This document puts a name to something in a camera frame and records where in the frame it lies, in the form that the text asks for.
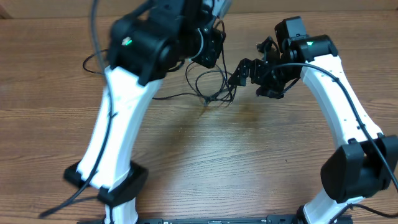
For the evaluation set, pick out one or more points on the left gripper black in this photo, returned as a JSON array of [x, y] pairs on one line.
[[208, 57]]

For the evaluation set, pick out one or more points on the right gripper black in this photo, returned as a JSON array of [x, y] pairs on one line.
[[277, 90]]

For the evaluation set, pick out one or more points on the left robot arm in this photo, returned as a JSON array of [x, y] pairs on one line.
[[144, 46]]

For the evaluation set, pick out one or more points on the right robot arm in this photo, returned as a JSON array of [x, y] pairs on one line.
[[364, 160]]

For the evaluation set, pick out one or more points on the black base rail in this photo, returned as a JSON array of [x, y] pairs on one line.
[[214, 221]]

